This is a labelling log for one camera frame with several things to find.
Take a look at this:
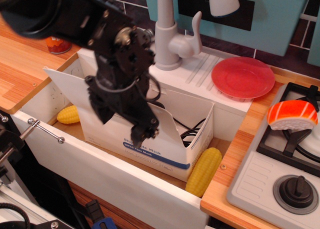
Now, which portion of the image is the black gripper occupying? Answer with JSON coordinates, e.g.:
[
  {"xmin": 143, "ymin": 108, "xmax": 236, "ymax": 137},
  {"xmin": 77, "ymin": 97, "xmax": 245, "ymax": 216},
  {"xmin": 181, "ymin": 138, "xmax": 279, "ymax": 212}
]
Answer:
[{"xmin": 85, "ymin": 56, "xmax": 160, "ymax": 148}]

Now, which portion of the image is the white disposable mask box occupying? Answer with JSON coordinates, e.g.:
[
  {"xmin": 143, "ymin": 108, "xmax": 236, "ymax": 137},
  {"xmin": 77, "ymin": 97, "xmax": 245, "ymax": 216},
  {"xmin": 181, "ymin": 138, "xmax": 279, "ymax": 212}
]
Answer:
[{"xmin": 45, "ymin": 69, "xmax": 214, "ymax": 182}]

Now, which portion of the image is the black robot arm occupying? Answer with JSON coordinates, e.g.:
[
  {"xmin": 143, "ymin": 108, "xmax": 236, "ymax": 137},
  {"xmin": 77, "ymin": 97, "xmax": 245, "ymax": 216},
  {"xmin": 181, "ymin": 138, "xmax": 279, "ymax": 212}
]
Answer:
[{"xmin": 0, "ymin": 0, "xmax": 159, "ymax": 148}]

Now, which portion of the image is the yellow toy corn left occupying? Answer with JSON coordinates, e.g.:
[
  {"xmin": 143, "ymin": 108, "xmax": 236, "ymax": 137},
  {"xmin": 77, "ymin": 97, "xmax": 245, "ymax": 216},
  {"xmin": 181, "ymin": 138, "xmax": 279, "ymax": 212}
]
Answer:
[{"xmin": 57, "ymin": 105, "xmax": 80, "ymax": 124}]

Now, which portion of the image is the yellow toy corn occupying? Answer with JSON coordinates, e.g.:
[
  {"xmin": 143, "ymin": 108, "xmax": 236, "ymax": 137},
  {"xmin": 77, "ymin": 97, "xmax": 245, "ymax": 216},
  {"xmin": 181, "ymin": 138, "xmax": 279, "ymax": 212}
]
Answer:
[
  {"xmin": 185, "ymin": 147, "xmax": 222, "ymax": 198},
  {"xmin": 57, "ymin": 105, "xmax": 80, "ymax": 124}
]

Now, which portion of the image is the white toy sink unit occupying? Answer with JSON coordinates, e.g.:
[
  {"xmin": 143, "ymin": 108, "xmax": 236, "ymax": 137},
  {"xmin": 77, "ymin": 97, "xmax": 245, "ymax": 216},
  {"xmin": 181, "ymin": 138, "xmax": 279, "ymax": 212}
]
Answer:
[{"xmin": 10, "ymin": 25, "xmax": 254, "ymax": 229}]

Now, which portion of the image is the metal clamp screw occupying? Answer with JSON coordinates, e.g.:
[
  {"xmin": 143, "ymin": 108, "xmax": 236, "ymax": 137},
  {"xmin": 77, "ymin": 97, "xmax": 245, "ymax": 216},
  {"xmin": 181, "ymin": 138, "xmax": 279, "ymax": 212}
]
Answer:
[{"xmin": 19, "ymin": 118, "xmax": 66, "ymax": 145}]

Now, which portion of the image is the grey toy faucet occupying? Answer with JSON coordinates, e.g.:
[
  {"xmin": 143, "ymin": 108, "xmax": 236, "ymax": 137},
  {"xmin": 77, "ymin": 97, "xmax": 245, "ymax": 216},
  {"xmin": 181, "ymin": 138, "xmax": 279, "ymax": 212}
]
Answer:
[{"xmin": 155, "ymin": 0, "xmax": 202, "ymax": 71}]

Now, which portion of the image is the grey soap dispenser block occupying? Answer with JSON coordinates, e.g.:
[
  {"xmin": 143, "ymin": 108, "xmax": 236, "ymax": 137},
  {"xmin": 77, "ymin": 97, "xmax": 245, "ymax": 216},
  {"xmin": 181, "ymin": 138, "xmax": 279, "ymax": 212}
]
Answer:
[{"xmin": 143, "ymin": 28, "xmax": 155, "ymax": 43}]

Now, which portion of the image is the yellow toy corn right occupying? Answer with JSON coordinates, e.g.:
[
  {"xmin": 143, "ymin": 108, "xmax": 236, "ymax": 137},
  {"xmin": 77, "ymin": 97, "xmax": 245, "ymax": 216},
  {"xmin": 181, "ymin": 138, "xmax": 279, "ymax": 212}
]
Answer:
[{"xmin": 185, "ymin": 147, "xmax": 222, "ymax": 198}]

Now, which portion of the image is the beans toy can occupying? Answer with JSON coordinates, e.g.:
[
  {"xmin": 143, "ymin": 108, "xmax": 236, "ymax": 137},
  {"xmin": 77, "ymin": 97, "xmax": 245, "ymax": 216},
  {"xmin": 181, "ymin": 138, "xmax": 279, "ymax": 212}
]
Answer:
[{"xmin": 45, "ymin": 36, "xmax": 72, "ymax": 55}]

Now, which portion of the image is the red plastic plate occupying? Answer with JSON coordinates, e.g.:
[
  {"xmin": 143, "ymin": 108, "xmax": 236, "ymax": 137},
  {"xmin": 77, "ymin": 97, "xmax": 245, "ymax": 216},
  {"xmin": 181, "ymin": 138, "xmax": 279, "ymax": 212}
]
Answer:
[{"xmin": 211, "ymin": 56, "xmax": 275, "ymax": 99}]

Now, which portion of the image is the white lamp shade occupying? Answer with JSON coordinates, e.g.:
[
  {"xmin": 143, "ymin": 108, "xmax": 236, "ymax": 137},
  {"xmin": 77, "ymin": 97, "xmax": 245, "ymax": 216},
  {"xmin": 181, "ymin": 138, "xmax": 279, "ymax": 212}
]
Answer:
[{"xmin": 209, "ymin": 0, "xmax": 240, "ymax": 17}]

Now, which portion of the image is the salmon sushi toy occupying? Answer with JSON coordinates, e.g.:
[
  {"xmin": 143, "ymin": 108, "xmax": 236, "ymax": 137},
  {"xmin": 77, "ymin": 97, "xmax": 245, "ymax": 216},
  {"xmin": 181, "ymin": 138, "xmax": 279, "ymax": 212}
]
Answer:
[{"xmin": 266, "ymin": 100, "xmax": 318, "ymax": 131}]

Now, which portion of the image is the black stove grate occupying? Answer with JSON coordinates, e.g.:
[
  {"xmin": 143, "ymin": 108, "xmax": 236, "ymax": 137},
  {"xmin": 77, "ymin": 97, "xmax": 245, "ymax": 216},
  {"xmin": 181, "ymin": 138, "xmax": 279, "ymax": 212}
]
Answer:
[{"xmin": 256, "ymin": 82, "xmax": 320, "ymax": 177}]

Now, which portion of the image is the teal cabinet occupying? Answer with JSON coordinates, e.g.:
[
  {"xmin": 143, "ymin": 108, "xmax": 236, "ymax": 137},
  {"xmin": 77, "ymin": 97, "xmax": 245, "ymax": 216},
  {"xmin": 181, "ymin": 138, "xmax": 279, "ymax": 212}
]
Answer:
[{"xmin": 146, "ymin": 0, "xmax": 307, "ymax": 56}]

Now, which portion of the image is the black stove knob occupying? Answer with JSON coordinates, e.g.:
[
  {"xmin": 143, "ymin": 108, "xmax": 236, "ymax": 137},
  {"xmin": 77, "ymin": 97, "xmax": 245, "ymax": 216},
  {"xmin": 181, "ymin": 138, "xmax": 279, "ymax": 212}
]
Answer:
[{"xmin": 273, "ymin": 175, "xmax": 320, "ymax": 215}]

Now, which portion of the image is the black cable in box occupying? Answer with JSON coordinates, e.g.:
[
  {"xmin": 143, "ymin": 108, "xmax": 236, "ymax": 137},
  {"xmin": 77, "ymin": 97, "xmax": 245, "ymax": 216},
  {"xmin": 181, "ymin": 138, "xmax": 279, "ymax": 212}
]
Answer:
[{"xmin": 154, "ymin": 101, "xmax": 207, "ymax": 148}]

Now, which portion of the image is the blue black clamp handle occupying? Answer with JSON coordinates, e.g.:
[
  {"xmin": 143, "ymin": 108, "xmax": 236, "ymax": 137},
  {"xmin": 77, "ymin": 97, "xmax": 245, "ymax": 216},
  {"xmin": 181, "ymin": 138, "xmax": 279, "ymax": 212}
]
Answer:
[{"xmin": 85, "ymin": 199, "xmax": 117, "ymax": 229}]

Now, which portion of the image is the black cable bottom left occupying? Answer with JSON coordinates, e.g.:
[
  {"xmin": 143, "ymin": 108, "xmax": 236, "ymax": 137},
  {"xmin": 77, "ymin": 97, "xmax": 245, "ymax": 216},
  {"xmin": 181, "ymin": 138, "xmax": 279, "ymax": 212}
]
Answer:
[{"xmin": 0, "ymin": 201, "xmax": 35, "ymax": 229}]

